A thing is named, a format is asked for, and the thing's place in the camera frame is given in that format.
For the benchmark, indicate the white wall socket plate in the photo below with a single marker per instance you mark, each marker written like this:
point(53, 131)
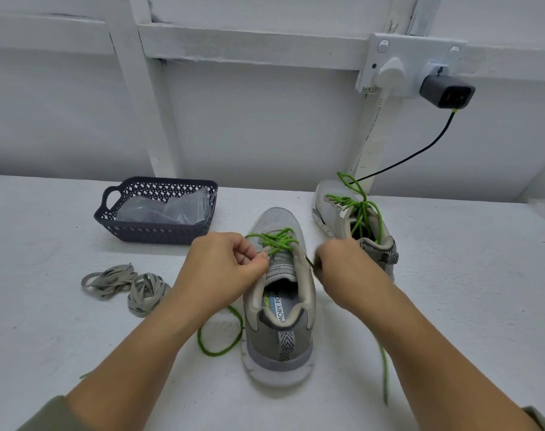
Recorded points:
point(412, 51)

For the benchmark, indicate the gray sneaker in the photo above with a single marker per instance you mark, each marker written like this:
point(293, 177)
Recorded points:
point(280, 345)
point(380, 248)

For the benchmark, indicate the person's left hand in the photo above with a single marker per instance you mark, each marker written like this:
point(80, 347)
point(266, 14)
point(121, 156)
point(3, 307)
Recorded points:
point(214, 273)

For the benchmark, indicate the gray charger adapter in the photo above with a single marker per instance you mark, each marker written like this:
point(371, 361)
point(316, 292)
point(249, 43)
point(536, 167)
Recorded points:
point(447, 90)

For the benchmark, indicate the green shoelace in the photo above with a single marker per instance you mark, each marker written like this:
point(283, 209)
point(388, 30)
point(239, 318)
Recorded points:
point(272, 239)
point(360, 209)

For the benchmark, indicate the white plug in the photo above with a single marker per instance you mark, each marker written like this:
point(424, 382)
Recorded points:
point(391, 74)

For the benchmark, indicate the person's right forearm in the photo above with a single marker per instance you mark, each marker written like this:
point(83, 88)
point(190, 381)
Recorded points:
point(461, 381)

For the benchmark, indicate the person's right hand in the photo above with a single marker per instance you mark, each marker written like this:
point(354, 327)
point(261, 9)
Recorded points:
point(349, 269)

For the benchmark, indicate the clear plastic bag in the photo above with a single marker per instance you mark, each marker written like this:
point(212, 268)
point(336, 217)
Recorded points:
point(169, 211)

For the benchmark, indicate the dark plastic lattice basket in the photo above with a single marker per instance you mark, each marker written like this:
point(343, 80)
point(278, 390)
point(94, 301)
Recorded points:
point(151, 233)

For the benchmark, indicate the person's left forearm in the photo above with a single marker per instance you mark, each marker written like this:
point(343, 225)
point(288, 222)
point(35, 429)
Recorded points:
point(102, 381)

